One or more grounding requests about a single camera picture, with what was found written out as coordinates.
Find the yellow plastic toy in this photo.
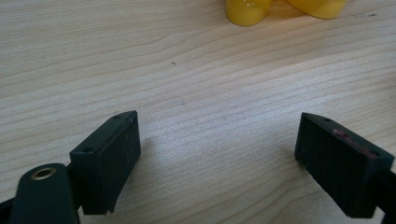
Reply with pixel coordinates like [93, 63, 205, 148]
[225, 0, 347, 27]

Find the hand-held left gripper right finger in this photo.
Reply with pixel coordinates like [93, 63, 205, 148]
[294, 112, 396, 219]

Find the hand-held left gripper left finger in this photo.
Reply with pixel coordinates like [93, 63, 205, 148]
[69, 110, 142, 216]

